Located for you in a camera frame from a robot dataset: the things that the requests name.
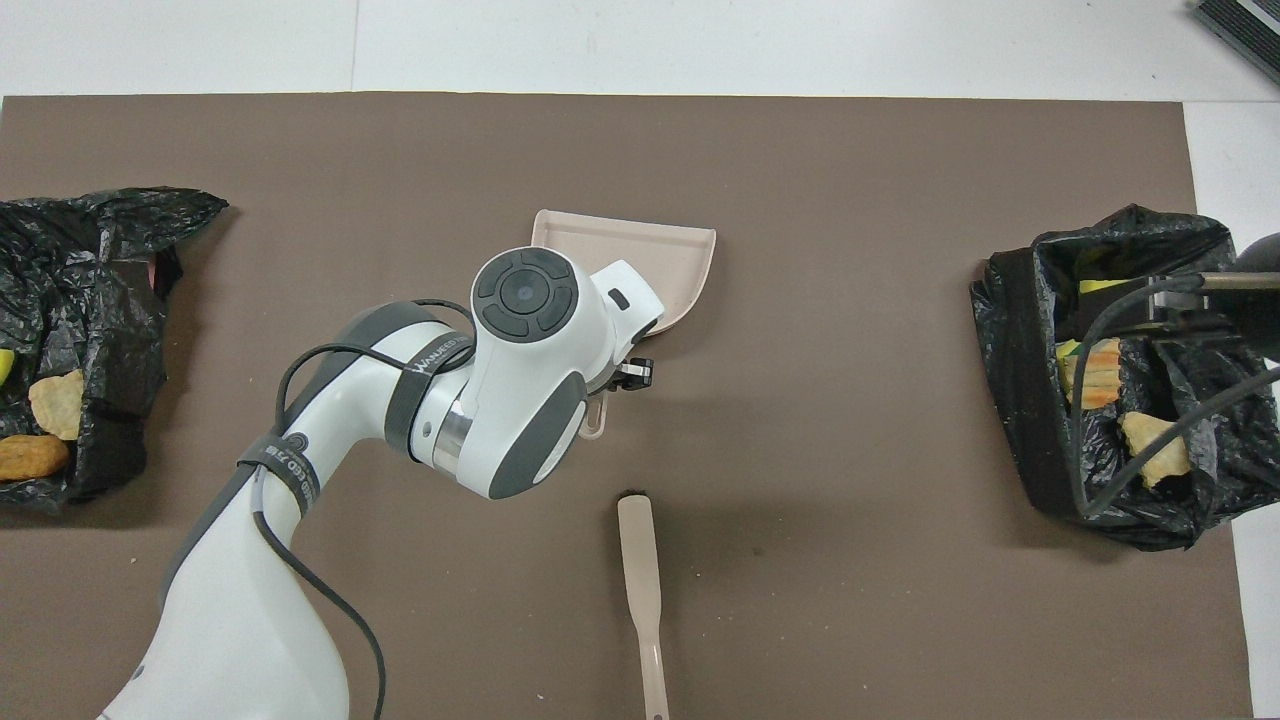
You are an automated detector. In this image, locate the brown table mat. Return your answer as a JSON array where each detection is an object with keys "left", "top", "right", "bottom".
[{"left": 0, "top": 93, "right": 1254, "bottom": 720}]

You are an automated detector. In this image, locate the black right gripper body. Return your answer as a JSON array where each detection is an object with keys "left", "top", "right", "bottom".
[{"left": 1135, "top": 285, "right": 1239, "bottom": 343}]

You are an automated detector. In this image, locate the pale toast slice toy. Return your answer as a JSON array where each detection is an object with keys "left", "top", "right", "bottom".
[{"left": 1118, "top": 411, "right": 1193, "bottom": 489}]

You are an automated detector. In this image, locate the beige hand brush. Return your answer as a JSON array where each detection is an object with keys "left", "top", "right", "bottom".
[{"left": 616, "top": 489, "right": 672, "bottom": 720}]

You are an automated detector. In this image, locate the crumpled black trash bag bin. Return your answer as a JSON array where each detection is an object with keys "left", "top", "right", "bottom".
[{"left": 0, "top": 187, "right": 229, "bottom": 511}]

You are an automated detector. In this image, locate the brown bread roll toy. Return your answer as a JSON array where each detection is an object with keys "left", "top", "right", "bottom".
[{"left": 0, "top": 433, "right": 72, "bottom": 482}]

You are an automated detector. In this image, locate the right arm gripper cable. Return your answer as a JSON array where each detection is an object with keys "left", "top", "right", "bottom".
[{"left": 1068, "top": 275, "right": 1280, "bottom": 519}]

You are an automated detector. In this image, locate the beige plastic dustpan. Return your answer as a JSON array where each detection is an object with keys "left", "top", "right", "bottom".
[{"left": 530, "top": 208, "right": 718, "bottom": 442}]

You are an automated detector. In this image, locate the arm gripper cable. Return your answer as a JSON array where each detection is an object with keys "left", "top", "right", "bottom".
[
  {"left": 1068, "top": 275, "right": 1280, "bottom": 519},
  {"left": 252, "top": 298, "right": 479, "bottom": 720}
]

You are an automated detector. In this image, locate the open black trash bag bin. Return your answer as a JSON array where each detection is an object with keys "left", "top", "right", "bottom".
[{"left": 968, "top": 205, "right": 1280, "bottom": 553}]

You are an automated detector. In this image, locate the left arm gripper cable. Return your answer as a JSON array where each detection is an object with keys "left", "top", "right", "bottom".
[{"left": 252, "top": 298, "right": 479, "bottom": 720}]

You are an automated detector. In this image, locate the dark ribbed grille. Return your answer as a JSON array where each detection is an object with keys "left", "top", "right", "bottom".
[{"left": 1188, "top": 0, "right": 1280, "bottom": 86}]

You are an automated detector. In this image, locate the striped toy croissant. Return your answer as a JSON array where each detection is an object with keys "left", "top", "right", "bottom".
[
  {"left": 28, "top": 369, "right": 87, "bottom": 442},
  {"left": 1072, "top": 338, "right": 1123, "bottom": 409}
]

